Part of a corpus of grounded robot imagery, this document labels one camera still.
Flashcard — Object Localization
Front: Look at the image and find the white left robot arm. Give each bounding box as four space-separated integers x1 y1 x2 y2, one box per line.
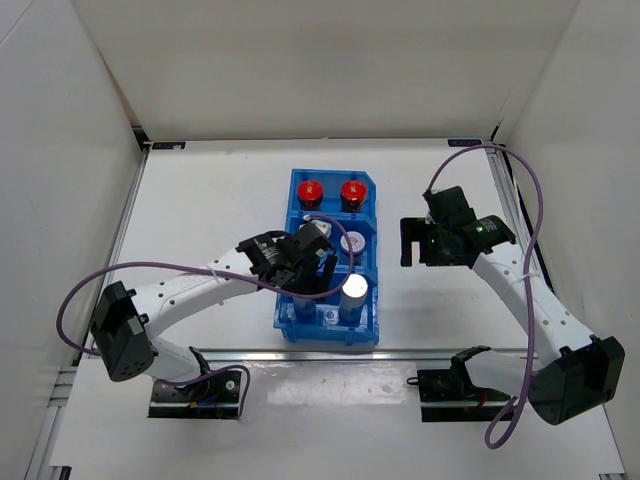
91 219 332 400

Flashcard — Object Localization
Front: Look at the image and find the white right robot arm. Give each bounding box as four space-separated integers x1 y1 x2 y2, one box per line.
400 186 625 425

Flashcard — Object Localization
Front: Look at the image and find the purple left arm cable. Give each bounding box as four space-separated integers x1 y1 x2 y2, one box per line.
55 213 356 419

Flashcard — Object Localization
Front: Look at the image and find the white lid jar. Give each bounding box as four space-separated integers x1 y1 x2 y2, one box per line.
340 230 366 265

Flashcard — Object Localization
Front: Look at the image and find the blue bin front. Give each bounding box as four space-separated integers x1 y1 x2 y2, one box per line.
273 267 380 346

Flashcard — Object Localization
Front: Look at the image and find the silver lid bottle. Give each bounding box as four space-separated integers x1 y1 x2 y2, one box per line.
292 297 317 324
339 274 368 324

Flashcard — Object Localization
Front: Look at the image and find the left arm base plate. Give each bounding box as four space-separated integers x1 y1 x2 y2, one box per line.
147 365 251 420

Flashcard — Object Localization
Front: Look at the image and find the silver lid bottle front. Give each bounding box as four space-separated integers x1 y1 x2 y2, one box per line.
292 297 317 324

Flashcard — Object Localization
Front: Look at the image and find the red lid jar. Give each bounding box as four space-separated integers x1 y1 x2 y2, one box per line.
296 180 324 211
340 180 367 213

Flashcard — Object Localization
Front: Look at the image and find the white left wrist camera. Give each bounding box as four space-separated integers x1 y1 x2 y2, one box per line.
303 215 332 239

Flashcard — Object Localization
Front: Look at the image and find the aluminium frame rail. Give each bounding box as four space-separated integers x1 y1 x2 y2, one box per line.
483 143 571 362

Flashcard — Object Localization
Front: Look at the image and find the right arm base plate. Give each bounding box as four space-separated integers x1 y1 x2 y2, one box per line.
406 370 509 423

